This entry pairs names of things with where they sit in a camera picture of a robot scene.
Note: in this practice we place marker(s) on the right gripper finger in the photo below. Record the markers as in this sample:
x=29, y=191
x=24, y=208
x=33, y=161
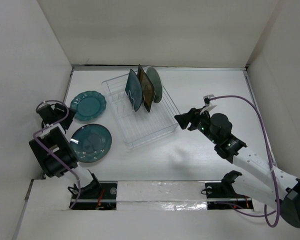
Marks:
x=184, y=120
x=194, y=111

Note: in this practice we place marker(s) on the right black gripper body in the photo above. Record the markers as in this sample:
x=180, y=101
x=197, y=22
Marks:
x=202, y=123

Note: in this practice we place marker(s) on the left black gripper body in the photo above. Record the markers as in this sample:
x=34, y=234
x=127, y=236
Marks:
x=59, y=111

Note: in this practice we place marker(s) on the scalloped teal round plate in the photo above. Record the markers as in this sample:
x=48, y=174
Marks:
x=88, y=106

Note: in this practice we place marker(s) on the dark teal floral round plate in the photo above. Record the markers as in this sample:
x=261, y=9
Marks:
x=91, y=143

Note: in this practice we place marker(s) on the black yellow square plate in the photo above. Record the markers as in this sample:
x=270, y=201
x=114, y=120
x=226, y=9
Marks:
x=148, y=90

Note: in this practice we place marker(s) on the light green floral round plate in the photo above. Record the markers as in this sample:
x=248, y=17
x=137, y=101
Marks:
x=155, y=79

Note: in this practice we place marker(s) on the dark teal square plate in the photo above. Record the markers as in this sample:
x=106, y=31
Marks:
x=134, y=90

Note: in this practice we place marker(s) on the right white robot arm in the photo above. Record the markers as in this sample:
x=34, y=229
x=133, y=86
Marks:
x=274, y=187

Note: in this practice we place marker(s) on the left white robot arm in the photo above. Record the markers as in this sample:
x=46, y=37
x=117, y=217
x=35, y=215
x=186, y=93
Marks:
x=54, y=153

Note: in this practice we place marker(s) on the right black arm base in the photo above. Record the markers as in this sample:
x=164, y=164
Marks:
x=220, y=194

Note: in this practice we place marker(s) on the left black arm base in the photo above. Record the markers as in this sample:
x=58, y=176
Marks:
x=102, y=197

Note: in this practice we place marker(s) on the white taped front bar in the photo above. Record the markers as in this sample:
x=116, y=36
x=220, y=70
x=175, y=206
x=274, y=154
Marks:
x=161, y=196

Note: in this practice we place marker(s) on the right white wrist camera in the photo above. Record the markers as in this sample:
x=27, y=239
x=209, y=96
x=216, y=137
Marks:
x=208, y=105

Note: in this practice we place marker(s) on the clear wire dish rack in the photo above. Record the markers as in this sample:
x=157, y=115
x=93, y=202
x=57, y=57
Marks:
x=138, y=128

